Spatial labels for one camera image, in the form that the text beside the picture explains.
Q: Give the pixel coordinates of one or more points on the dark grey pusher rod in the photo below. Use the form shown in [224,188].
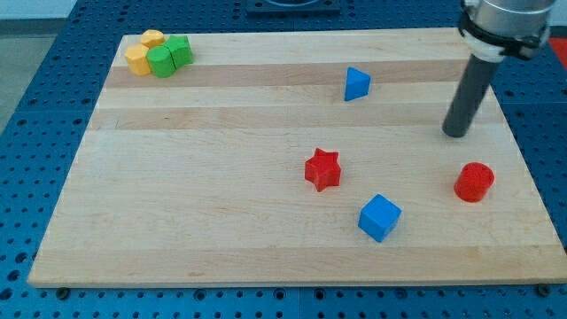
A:
[470,92]

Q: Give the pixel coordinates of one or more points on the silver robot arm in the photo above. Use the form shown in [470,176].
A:
[493,30]

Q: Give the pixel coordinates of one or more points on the red cylinder block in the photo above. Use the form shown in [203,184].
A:
[474,181]

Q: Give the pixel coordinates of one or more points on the blue triangle block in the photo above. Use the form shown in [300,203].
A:
[357,84]

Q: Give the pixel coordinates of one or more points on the blue cube block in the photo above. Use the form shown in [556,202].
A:
[379,217]

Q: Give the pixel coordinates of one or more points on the red star block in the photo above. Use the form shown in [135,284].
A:
[323,169]

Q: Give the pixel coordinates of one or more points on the wooden board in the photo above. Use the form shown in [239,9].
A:
[197,180]

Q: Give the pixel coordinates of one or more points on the green hexagon block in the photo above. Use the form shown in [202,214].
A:
[179,47]

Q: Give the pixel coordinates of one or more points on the green cylinder block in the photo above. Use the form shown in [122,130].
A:
[161,61]

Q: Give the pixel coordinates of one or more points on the yellow hexagon block rear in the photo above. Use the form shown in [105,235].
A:
[151,38]

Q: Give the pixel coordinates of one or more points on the yellow hexagon block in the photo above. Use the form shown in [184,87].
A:
[136,57]
[151,38]

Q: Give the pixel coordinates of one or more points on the yellow hexagon block front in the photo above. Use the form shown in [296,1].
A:
[136,57]

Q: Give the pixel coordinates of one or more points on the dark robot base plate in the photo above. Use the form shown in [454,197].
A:
[290,7]

